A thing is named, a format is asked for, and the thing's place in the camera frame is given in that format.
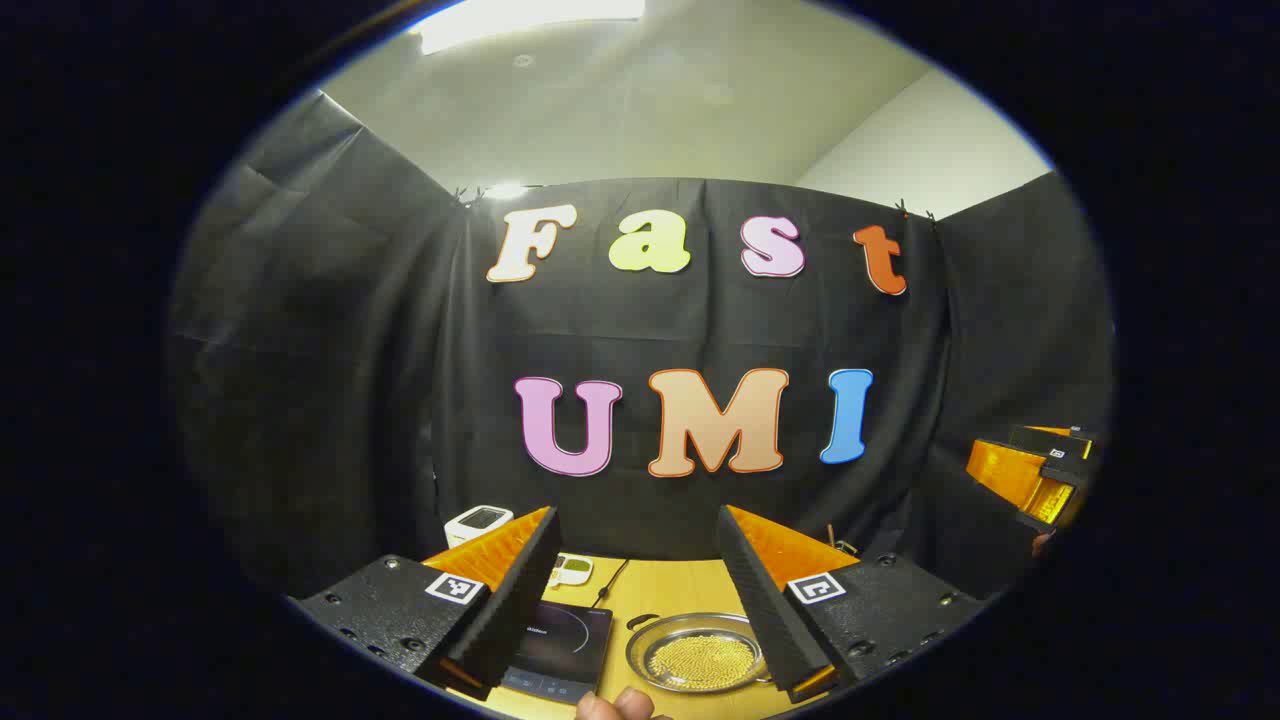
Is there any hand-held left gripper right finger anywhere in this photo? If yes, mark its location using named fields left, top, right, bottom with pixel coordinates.
left=715, top=504, right=988, bottom=705

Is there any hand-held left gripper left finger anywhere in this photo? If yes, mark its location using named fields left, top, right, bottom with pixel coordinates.
left=288, top=505, right=563, bottom=703

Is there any black induction cooktop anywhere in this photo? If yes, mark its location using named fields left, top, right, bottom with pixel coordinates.
left=497, top=600, right=614, bottom=706

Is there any stainless steel pot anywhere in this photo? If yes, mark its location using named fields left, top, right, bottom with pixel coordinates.
left=626, top=611, right=777, bottom=695

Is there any pile of soybeans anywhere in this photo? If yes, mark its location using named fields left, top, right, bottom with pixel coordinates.
left=648, top=635, right=761, bottom=691

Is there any white toaster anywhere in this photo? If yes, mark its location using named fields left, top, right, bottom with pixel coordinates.
left=443, top=505, right=515, bottom=549

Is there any ceiling light panel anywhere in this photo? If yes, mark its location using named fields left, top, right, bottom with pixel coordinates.
left=418, top=0, right=647, bottom=56

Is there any black power cable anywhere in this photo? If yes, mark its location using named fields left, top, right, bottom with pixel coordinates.
left=594, top=558, right=631, bottom=609

